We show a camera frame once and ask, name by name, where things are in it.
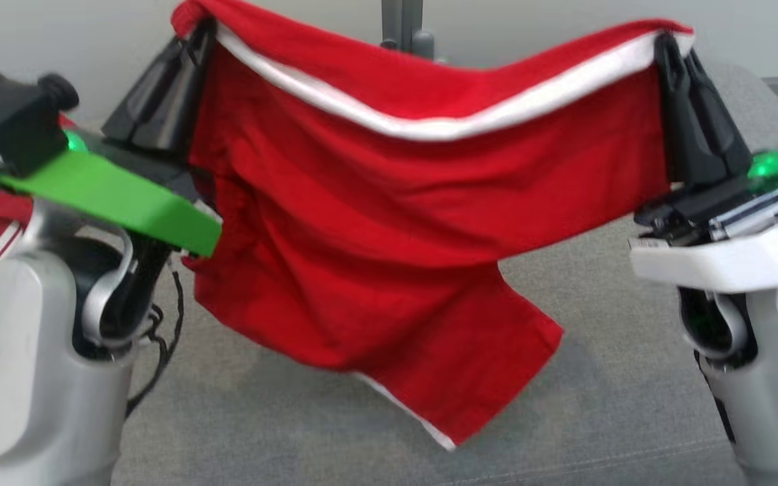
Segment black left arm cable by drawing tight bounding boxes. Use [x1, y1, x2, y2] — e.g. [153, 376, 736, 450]
[126, 265, 186, 419]

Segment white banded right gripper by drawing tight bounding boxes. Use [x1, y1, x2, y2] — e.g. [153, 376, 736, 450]
[628, 32, 778, 295]

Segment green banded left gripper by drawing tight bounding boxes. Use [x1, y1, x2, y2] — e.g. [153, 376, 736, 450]
[0, 18, 223, 258]

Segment red shorts with white trim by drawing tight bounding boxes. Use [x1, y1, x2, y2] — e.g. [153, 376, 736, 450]
[172, 0, 695, 452]

